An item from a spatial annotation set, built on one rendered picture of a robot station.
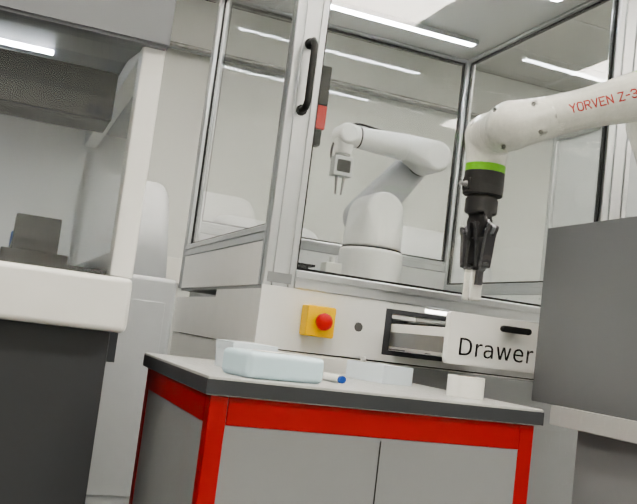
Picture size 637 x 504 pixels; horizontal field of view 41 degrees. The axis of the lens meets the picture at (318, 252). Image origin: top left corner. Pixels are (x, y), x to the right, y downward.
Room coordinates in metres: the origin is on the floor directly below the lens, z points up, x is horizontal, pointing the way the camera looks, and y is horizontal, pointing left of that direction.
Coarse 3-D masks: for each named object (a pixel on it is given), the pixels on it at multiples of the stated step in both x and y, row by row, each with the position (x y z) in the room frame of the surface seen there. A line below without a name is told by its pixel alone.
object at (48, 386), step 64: (0, 0) 1.51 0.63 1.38; (64, 0) 1.55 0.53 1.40; (128, 0) 1.59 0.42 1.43; (128, 192) 1.63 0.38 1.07; (128, 256) 1.63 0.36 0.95; (0, 320) 1.61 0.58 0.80; (64, 320) 1.58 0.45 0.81; (0, 384) 1.61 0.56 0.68; (64, 384) 1.65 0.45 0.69; (0, 448) 1.62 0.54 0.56; (64, 448) 1.66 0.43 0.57
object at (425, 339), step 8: (392, 328) 2.09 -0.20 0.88; (400, 328) 2.05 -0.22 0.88; (408, 328) 2.01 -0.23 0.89; (416, 328) 1.97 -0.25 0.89; (424, 328) 1.93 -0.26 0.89; (432, 328) 1.90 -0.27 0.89; (440, 328) 1.87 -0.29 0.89; (392, 336) 2.08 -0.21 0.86; (400, 336) 2.04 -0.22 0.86; (408, 336) 2.00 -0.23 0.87; (416, 336) 1.96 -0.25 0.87; (424, 336) 1.92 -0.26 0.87; (432, 336) 1.89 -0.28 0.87; (440, 336) 1.86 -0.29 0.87; (392, 344) 2.07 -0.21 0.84; (400, 344) 2.03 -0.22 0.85; (408, 344) 1.99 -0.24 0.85; (416, 344) 1.96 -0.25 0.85; (424, 344) 1.92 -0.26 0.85; (432, 344) 1.89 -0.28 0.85; (440, 344) 1.85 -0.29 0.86; (424, 352) 1.92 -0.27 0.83; (432, 352) 1.89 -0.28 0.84; (440, 352) 1.85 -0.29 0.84
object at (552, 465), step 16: (176, 336) 2.79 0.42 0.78; (192, 336) 2.57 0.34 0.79; (176, 352) 2.76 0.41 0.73; (192, 352) 2.55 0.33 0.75; (208, 352) 2.37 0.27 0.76; (288, 352) 2.00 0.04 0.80; (304, 352) 2.03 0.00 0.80; (336, 368) 2.04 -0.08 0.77; (416, 368) 2.12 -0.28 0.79; (432, 368) 2.14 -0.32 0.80; (432, 384) 2.14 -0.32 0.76; (496, 384) 2.20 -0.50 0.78; (512, 384) 2.22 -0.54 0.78; (528, 384) 2.23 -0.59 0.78; (512, 400) 2.22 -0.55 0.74; (528, 400) 2.24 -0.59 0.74; (544, 416) 2.25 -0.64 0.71; (544, 432) 2.26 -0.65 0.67; (560, 432) 2.27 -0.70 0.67; (576, 432) 2.29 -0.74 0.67; (544, 448) 2.26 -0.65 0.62; (560, 448) 2.28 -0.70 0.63; (544, 464) 2.26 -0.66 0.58; (560, 464) 2.28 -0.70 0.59; (544, 480) 2.26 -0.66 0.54; (560, 480) 2.28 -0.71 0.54; (528, 496) 2.25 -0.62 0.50; (544, 496) 2.26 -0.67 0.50; (560, 496) 2.28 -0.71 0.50
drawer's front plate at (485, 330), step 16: (448, 320) 1.80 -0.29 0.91; (464, 320) 1.80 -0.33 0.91; (480, 320) 1.82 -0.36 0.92; (496, 320) 1.83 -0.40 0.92; (512, 320) 1.85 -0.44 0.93; (448, 336) 1.79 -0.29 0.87; (464, 336) 1.81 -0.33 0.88; (480, 336) 1.82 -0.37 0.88; (496, 336) 1.83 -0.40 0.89; (512, 336) 1.85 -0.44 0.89; (528, 336) 1.86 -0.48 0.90; (448, 352) 1.79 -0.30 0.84; (464, 352) 1.81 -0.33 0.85; (480, 352) 1.82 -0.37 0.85; (496, 352) 1.84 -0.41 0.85; (512, 352) 1.85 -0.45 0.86; (496, 368) 1.84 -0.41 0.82; (512, 368) 1.85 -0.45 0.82; (528, 368) 1.86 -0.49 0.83
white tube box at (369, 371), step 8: (352, 360) 1.87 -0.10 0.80; (352, 368) 1.86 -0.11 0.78; (360, 368) 1.84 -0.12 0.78; (368, 368) 1.82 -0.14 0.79; (376, 368) 1.80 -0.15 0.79; (384, 368) 1.78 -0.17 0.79; (392, 368) 1.79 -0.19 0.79; (400, 368) 1.81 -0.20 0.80; (408, 368) 1.82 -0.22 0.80; (352, 376) 1.86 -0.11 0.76; (360, 376) 1.84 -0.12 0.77; (368, 376) 1.82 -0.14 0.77; (376, 376) 1.80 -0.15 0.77; (384, 376) 1.78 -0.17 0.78; (392, 376) 1.80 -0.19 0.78; (400, 376) 1.81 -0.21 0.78; (408, 376) 1.82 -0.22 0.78; (400, 384) 1.81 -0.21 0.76; (408, 384) 1.82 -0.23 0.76
